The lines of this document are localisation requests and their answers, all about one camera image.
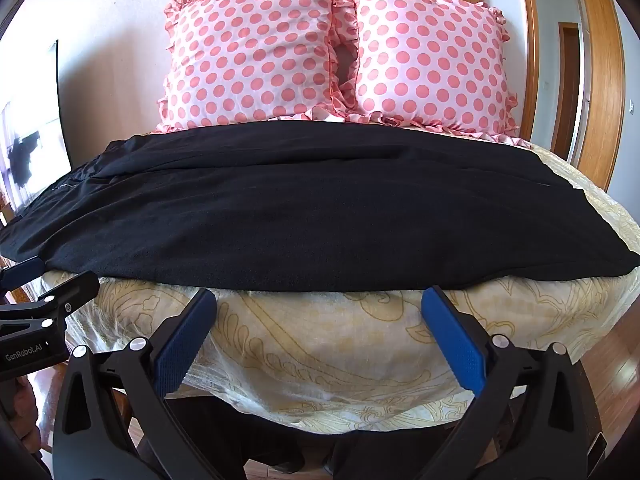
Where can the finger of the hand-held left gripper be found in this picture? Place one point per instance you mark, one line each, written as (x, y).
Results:
(75, 290)
(22, 267)

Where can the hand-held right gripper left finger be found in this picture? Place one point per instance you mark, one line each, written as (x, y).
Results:
(184, 347)

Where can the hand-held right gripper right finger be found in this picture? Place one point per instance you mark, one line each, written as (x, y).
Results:
(452, 345)

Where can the black pants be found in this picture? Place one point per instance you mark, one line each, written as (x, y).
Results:
(320, 220)

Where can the cream floral bed sheet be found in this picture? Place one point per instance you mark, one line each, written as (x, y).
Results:
(325, 350)

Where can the bright window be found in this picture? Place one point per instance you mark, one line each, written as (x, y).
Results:
(30, 135)

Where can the pink polka dot pillow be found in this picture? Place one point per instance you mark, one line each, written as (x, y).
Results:
(250, 50)
(430, 55)

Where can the wooden door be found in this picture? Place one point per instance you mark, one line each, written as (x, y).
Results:
(600, 85)

